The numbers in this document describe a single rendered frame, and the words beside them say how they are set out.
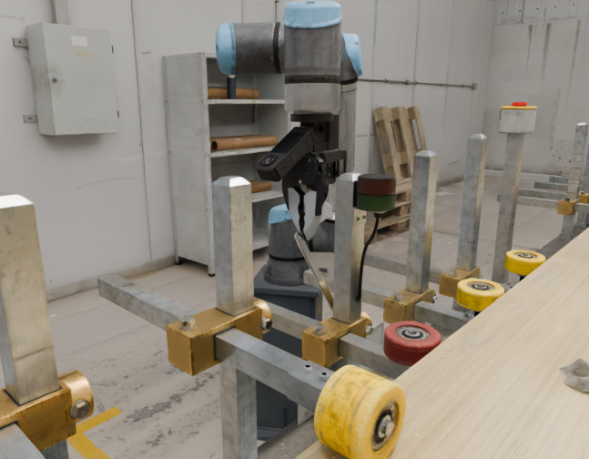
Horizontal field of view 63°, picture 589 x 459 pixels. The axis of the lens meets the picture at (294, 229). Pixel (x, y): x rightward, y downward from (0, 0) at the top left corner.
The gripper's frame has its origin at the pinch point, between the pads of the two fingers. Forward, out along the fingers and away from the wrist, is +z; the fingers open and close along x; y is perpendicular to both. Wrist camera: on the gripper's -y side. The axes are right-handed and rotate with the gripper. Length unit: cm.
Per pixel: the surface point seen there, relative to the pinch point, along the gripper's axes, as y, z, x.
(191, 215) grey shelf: 146, 58, 235
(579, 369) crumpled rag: 2.5, 10.3, -42.9
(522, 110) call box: 75, -19, -10
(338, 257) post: 0.8, 3.0, -6.9
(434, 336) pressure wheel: -0.6, 10.6, -25.3
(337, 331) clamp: -2.6, 14.2, -9.5
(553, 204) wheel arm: 147, 18, -3
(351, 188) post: 0.9, -8.7, -9.2
